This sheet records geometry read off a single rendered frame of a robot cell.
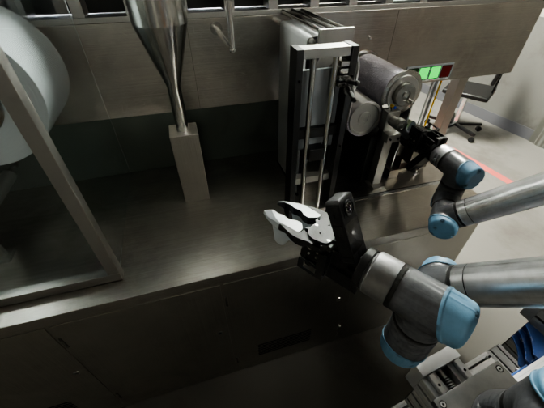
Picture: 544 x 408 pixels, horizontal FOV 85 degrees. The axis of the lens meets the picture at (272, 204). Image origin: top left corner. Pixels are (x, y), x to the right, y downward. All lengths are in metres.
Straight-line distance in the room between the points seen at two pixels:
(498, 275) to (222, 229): 0.75
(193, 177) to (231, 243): 0.28
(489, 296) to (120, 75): 1.17
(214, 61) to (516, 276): 1.05
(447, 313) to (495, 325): 1.73
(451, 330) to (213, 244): 0.70
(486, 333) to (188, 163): 1.82
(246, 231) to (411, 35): 1.05
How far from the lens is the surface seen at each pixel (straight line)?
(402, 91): 1.10
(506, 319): 2.27
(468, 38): 1.71
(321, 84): 0.85
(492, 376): 1.00
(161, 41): 0.89
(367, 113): 1.09
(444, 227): 0.95
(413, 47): 1.53
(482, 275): 0.60
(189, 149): 1.01
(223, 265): 0.91
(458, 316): 0.49
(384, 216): 1.11
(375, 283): 0.48
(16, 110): 0.69
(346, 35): 0.92
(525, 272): 0.58
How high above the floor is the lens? 1.62
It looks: 41 degrees down
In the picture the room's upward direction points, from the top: straight up
